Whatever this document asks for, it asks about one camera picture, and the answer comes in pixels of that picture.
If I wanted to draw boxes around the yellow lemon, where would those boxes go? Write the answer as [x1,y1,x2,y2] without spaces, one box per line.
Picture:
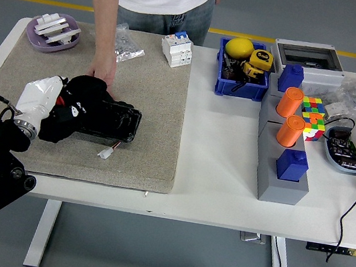
[223,34,256,60]

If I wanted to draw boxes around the multicolour puzzle cube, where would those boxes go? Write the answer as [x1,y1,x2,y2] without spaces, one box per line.
[297,110,329,145]
[299,95,328,117]

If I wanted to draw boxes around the person's right hand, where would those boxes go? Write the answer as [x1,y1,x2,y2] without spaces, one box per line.
[83,52,123,100]

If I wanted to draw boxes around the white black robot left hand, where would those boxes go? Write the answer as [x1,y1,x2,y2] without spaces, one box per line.
[12,69,92,135]

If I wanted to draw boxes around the grey peg holder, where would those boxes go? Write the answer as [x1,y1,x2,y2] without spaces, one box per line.
[245,71,327,208]

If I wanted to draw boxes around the light blue tray with electronics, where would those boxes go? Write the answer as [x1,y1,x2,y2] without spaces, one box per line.
[318,122,356,177]

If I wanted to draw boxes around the black rag with red tag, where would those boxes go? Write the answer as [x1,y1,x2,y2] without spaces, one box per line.
[37,68,110,151]

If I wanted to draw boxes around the white plastic clip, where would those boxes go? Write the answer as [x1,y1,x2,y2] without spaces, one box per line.
[44,23,82,49]
[32,10,75,39]

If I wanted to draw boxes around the glossy black display panel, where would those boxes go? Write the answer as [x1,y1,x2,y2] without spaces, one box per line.
[72,92,145,146]

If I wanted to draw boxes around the grey-brown mat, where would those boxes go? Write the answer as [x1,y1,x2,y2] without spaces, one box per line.
[0,9,197,197]

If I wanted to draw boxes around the grey electrical enclosure box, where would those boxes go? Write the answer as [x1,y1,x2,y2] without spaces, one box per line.
[264,36,350,99]

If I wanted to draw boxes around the black table control panel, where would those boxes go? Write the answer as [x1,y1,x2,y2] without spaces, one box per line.
[305,241,356,258]

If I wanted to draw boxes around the clear bag of screws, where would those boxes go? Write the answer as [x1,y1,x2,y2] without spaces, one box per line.
[110,21,150,67]

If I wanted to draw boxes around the orange cylinder peg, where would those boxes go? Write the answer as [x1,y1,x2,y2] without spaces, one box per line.
[274,85,306,120]
[274,112,306,150]

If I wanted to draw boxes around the small yellow tape measure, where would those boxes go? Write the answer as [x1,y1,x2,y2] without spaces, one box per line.
[240,60,266,82]

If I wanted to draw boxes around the purple plastic tray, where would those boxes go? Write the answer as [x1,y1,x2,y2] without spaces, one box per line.
[22,8,83,58]

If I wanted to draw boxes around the blue plastic bin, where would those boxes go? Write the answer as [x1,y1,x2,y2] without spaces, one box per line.
[211,37,276,104]

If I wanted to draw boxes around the blue square peg block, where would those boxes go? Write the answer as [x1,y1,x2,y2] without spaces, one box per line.
[273,147,312,184]
[276,62,306,96]

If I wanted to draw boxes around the grey bracket under table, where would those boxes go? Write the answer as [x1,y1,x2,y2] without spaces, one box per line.
[238,230,268,246]

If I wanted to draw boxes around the black power cable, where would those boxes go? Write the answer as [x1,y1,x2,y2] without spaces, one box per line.
[300,114,356,267]

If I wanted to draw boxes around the dark screwdriver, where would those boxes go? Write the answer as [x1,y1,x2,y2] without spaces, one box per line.
[219,51,241,82]

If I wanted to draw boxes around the white switch in clear bag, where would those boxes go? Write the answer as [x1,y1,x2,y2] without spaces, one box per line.
[321,98,350,124]

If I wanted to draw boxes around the large yellow tape measure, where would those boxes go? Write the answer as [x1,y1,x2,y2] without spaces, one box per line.
[247,48,276,73]

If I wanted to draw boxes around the white connector with coloured wires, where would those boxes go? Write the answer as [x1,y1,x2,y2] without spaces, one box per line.
[97,137,123,161]

